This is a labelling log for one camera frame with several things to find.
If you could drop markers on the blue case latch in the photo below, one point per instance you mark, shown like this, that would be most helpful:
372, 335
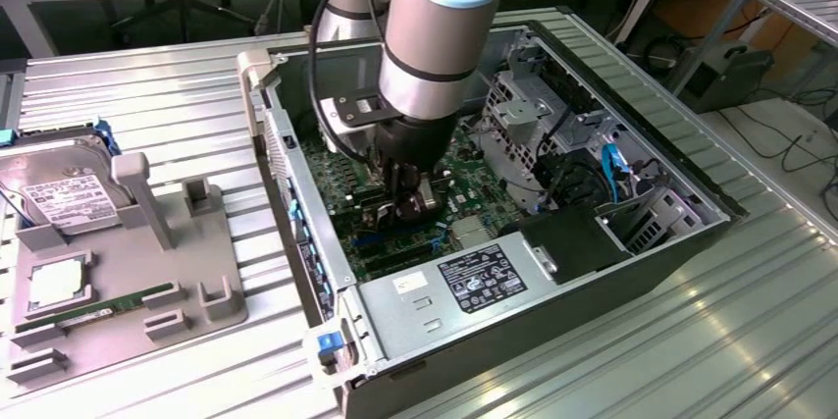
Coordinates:
329, 343

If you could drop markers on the black graphics card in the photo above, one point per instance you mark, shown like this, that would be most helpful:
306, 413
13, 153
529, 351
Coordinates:
436, 198

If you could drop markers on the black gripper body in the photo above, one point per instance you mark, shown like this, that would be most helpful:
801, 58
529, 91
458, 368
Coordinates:
420, 144

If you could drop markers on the silver CPU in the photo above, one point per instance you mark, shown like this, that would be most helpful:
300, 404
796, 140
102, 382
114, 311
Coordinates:
58, 282

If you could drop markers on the grey parts rack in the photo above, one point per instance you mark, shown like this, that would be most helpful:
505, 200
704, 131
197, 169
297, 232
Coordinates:
118, 321

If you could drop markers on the black air shroud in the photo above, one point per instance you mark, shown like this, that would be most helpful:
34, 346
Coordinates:
570, 247

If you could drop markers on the silver chipset heatsink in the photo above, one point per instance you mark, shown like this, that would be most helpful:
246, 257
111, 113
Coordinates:
472, 232

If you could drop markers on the black open PC case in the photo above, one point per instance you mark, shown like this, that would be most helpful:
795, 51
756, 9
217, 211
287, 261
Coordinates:
654, 291

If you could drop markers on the green motherboard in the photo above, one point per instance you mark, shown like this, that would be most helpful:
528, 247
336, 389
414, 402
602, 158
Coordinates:
472, 178

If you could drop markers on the blue expansion slot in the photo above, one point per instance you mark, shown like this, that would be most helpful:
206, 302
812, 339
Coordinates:
370, 241

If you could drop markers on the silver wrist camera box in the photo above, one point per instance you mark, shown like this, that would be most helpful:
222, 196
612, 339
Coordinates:
350, 141

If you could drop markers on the green RAM stick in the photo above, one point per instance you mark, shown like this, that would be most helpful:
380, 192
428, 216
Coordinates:
98, 313

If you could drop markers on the grey metal disk bay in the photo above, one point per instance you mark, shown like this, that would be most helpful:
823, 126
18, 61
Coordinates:
517, 115

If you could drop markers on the silver hard disk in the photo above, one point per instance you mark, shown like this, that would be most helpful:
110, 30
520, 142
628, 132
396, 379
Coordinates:
66, 198

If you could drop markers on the black expansion slot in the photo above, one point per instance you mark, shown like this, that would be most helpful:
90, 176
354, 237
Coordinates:
400, 259

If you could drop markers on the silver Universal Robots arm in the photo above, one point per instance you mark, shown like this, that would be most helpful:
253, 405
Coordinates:
433, 21

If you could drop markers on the black chair base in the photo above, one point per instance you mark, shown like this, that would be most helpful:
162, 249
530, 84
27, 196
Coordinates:
190, 9

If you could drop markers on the blue hard disk bracket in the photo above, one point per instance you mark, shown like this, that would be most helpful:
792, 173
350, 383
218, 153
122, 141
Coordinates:
109, 137

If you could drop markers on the grey power supply unit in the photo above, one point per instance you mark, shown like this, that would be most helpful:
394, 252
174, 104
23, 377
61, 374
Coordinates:
406, 311

